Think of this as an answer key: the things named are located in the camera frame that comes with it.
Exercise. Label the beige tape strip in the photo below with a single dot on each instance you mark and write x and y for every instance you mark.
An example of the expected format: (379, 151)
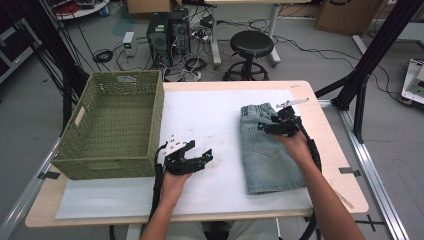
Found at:
(345, 200)

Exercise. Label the black tape marker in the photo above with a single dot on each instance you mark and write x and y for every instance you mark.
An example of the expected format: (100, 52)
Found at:
(48, 175)
(350, 171)

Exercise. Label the black computer tower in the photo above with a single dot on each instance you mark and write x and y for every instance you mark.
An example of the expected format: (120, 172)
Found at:
(158, 36)
(180, 30)

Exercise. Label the aluminium floor rail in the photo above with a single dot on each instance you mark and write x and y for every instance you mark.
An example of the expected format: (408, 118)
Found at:
(373, 180)
(23, 203)

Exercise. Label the black metal frame stand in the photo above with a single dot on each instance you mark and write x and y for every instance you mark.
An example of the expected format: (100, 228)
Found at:
(373, 53)
(63, 66)

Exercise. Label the person's right hand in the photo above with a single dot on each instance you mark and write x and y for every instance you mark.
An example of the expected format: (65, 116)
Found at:
(298, 148)

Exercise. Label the large cardboard box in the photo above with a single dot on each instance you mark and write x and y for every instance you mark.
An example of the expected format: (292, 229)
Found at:
(346, 16)

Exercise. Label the round white table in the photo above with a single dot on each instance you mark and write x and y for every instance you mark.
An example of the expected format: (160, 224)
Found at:
(83, 10)

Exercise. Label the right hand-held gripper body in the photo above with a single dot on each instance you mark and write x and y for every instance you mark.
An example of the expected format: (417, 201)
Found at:
(288, 125)

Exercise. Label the black tape cross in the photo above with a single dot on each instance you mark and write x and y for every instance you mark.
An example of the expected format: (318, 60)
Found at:
(370, 222)

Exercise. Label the green woven basket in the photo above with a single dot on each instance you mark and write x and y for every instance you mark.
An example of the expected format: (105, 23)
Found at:
(113, 126)

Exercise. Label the black round stool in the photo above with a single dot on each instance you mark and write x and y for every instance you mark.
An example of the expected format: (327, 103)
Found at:
(251, 43)

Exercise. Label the light blue denim skirt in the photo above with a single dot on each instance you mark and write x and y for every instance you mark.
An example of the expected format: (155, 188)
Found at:
(263, 160)

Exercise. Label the small white device green display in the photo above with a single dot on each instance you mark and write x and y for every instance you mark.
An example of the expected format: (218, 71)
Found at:
(129, 42)

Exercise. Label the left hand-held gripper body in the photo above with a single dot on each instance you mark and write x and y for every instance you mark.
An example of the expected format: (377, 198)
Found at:
(175, 163)

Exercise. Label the white foam mat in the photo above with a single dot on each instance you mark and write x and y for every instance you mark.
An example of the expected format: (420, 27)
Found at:
(206, 113)

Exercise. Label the white machine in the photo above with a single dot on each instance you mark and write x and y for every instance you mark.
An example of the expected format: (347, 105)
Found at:
(413, 83)

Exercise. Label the person's left hand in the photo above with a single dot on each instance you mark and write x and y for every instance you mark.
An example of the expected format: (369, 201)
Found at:
(173, 188)

